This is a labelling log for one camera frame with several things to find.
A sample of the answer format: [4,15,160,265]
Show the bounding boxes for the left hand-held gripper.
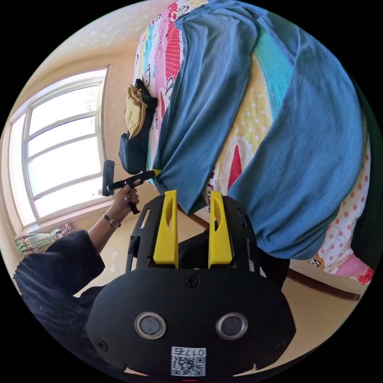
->
[103,169,162,215]

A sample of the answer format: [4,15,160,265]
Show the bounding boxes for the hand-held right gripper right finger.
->
[208,191,234,268]

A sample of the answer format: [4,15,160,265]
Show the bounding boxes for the pile of clothes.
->
[118,78,158,176]

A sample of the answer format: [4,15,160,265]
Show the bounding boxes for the checked cloth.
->
[13,223,74,257]

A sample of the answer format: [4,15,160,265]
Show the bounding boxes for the window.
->
[0,67,112,231]

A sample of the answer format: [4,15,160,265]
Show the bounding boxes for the person's left forearm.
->
[87,211,122,259]

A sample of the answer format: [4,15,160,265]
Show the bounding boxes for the person's body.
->
[13,229,291,383]

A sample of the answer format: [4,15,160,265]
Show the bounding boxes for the person's left hand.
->
[110,187,140,221]

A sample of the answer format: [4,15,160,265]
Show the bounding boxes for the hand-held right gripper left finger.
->
[153,190,180,266]

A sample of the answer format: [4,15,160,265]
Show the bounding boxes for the light blue jeans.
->
[151,0,370,261]

